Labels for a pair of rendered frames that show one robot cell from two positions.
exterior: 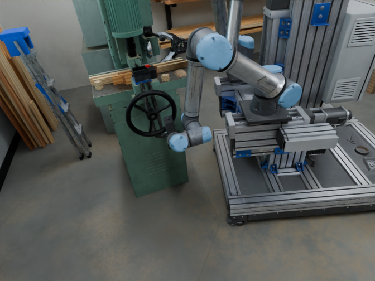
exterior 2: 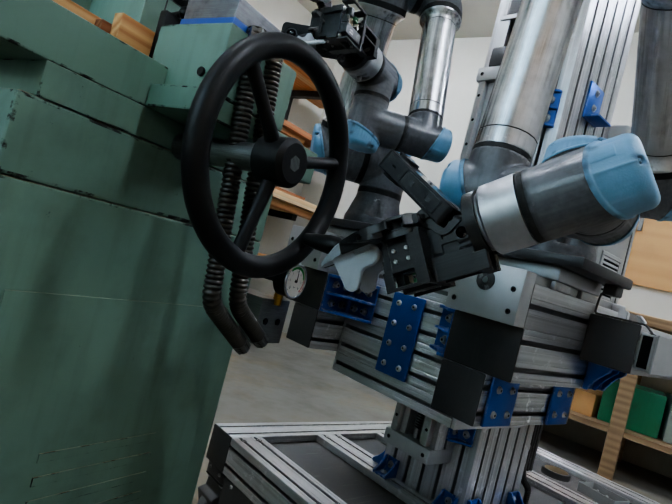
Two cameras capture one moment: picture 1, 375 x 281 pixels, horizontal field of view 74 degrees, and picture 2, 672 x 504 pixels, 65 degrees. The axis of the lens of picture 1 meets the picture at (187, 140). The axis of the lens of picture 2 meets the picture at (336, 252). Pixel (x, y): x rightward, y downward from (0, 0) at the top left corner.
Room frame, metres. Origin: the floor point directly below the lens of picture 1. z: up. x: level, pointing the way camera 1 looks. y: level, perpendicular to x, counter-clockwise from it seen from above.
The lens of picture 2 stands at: (0.67, 0.54, 0.71)
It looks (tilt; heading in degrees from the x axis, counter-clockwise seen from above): 1 degrees up; 318
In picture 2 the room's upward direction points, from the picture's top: 15 degrees clockwise
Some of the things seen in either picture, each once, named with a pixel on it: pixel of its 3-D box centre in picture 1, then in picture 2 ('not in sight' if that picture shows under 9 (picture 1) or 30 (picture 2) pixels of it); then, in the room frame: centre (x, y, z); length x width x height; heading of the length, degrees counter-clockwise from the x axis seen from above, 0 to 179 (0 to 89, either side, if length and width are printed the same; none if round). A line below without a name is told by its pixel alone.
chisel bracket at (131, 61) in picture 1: (134, 61); (133, 24); (1.55, 0.28, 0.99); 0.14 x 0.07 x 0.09; 17
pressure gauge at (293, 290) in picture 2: not in sight; (286, 284); (1.40, -0.03, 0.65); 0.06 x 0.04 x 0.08; 107
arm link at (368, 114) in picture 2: not in sight; (373, 125); (1.46, -0.19, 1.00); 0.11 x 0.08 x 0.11; 59
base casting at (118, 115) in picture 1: (138, 90); (56, 160); (1.64, 0.31, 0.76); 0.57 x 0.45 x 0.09; 17
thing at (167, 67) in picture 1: (144, 72); not in sight; (1.54, 0.23, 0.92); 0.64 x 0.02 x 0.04; 107
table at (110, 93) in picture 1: (144, 87); (174, 107); (1.43, 0.23, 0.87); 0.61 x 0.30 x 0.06; 107
